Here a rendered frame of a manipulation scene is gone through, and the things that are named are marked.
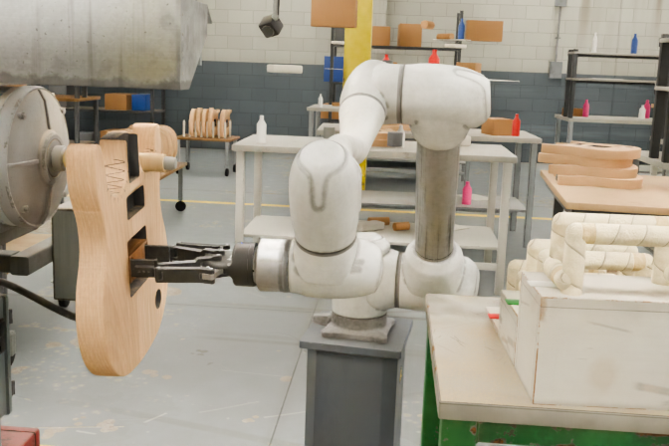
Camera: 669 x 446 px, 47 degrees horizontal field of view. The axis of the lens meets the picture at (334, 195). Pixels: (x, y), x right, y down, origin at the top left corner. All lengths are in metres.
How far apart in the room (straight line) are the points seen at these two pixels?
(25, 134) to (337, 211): 0.56
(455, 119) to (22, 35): 0.88
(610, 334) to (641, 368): 0.07
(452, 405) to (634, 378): 0.28
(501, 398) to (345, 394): 0.93
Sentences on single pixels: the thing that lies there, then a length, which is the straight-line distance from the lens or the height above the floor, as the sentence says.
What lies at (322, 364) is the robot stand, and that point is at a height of 0.63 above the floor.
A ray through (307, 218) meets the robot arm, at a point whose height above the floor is 1.20.
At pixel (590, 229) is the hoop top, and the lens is 1.22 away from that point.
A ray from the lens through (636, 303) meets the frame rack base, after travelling 1.26.
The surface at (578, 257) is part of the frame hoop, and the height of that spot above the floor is 1.16.
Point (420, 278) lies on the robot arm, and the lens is 2.04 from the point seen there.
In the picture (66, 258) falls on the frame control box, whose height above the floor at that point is 1.01.
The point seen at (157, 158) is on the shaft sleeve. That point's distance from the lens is 1.40.
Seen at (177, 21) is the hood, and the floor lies 1.49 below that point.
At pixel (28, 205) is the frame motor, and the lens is 1.44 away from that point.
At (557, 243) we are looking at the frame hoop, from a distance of 1.30.
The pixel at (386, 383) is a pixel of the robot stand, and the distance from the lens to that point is 2.14.
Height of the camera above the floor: 1.44
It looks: 10 degrees down
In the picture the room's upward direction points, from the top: 2 degrees clockwise
